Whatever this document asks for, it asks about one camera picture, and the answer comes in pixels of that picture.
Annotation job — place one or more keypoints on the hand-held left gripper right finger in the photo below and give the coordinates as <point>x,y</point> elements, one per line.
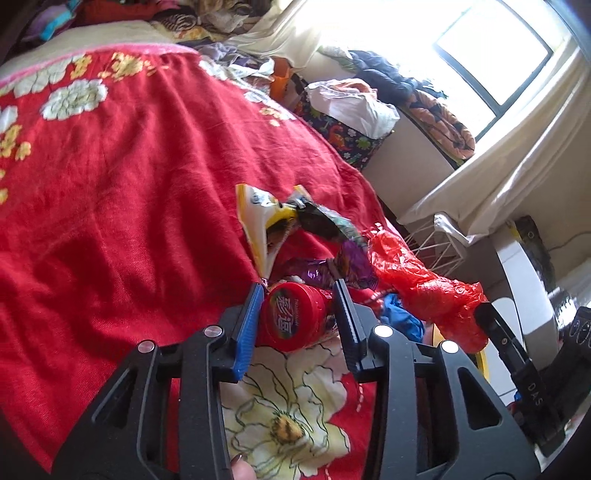
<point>347,332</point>

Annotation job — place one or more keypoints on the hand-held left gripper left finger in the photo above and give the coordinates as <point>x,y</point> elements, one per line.
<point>247,332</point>

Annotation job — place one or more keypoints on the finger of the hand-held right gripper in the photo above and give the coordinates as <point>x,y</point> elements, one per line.
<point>503,337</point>

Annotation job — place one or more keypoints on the yellow-rimmed black trash bin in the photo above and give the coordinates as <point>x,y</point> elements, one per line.
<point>485,369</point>

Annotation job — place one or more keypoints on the red plastic jar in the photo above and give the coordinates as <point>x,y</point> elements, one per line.
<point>295,318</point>

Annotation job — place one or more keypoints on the red plastic bag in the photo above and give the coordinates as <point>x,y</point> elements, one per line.
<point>425,290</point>

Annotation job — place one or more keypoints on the person's left hand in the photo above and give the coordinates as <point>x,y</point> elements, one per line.
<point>242,470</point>

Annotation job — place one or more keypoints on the blue plastic bag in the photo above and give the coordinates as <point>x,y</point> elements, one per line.
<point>399,318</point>

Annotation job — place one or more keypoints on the purple foil wrapper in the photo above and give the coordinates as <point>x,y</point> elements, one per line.
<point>318,270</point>

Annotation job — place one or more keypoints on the white dresser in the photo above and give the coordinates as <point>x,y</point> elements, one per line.
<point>517,267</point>

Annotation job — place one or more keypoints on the yellow snack packet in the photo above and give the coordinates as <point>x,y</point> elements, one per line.
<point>256,221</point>

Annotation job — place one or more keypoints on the dark green snack packet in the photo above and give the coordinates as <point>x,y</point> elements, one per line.
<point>323,221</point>

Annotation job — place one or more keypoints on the white cloth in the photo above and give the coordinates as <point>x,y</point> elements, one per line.
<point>455,228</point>

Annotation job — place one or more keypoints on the cream curtain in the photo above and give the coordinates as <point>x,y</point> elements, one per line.
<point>508,175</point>
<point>286,27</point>

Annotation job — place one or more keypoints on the red floral blanket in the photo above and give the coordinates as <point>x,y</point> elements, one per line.
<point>115,207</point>

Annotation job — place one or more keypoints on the dinosaur print laundry basket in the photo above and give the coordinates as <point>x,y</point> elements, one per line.
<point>341,138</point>

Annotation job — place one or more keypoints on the orange patterned quilt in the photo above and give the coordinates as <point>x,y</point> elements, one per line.
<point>443,124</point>

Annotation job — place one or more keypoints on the white plastic bag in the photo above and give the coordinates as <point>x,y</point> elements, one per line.
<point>355,108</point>

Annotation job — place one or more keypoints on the orange cloth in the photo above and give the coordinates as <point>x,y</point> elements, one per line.
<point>351,85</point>

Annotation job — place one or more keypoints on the dark puffer jacket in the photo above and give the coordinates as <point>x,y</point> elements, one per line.
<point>383,74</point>

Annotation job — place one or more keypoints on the lavender and white clothes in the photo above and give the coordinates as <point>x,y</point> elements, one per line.
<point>231,55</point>

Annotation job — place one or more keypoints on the brown patterned blanket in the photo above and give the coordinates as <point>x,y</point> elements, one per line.
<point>198,18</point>

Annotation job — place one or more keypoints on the beige mattress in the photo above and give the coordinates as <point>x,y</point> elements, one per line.
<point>92,46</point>

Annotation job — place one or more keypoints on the folded red cloth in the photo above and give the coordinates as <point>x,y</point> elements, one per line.
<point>111,11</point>

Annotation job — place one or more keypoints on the blue patterned cloth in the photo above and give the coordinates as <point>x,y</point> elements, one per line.
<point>51,18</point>

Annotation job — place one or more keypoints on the window with dark frame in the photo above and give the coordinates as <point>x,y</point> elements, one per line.
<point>489,50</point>

